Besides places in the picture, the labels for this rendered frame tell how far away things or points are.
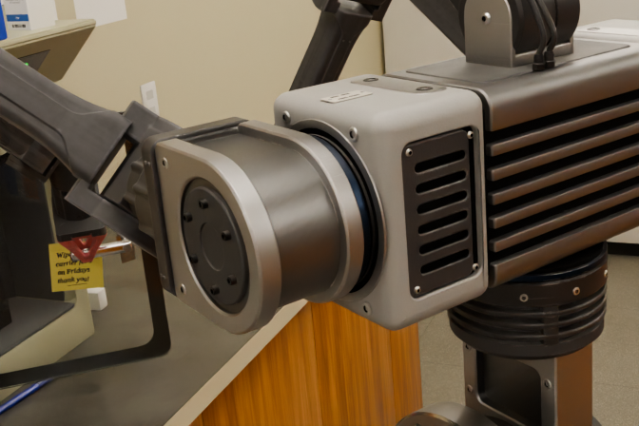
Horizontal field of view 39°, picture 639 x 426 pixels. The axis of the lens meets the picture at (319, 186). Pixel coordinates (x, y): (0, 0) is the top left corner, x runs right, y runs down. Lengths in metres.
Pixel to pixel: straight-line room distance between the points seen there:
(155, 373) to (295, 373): 0.41
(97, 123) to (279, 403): 1.14
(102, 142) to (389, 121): 0.29
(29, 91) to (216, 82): 2.16
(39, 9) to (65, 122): 0.70
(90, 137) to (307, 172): 0.25
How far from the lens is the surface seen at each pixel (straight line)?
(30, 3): 1.46
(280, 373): 1.82
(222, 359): 1.56
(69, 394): 1.55
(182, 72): 2.75
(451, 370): 3.40
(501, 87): 0.65
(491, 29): 0.71
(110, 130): 0.78
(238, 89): 3.05
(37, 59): 1.46
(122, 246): 1.36
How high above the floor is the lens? 1.66
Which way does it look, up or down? 17 degrees down
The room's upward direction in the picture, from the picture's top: 5 degrees counter-clockwise
